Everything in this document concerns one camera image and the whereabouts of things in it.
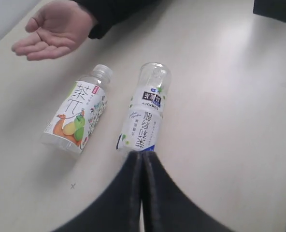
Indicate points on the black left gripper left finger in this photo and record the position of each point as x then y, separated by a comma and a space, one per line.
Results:
117, 209

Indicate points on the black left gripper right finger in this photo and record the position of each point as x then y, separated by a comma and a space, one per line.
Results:
165, 207

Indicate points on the jasmine oolong clear bottle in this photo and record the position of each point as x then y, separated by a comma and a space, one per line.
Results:
145, 112

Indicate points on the black sleeved forearm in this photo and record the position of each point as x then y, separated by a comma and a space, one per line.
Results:
111, 12

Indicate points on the orange pear label tea bottle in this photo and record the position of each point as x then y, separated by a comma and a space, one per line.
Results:
76, 118

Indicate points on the bare open human hand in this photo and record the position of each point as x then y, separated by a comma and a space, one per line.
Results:
57, 29

